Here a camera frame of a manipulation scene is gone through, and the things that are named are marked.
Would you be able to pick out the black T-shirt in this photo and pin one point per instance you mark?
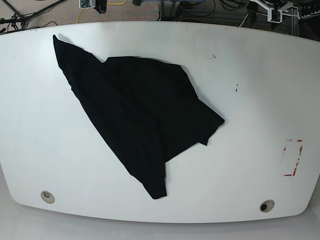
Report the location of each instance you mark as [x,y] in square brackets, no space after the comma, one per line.
[147,111]

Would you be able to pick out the red tape rectangle marker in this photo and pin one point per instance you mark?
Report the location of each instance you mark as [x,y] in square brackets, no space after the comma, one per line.
[291,157]

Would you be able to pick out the left table cable grommet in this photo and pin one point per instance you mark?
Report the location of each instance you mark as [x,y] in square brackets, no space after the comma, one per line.
[47,197]

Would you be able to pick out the table cable grommet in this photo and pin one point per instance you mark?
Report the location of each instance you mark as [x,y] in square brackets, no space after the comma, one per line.
[47,197]
[267,206]

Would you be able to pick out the right table cable grommet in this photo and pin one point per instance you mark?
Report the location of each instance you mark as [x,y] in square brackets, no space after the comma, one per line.
[267,206]

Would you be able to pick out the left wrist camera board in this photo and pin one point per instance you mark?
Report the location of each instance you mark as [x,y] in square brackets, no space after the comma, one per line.
[84,4]

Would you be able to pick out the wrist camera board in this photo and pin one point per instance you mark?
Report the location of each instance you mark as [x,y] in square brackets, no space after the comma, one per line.
[274,16]
[84,4]

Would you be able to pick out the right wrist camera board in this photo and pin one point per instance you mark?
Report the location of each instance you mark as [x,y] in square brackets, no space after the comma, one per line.
[274,16]

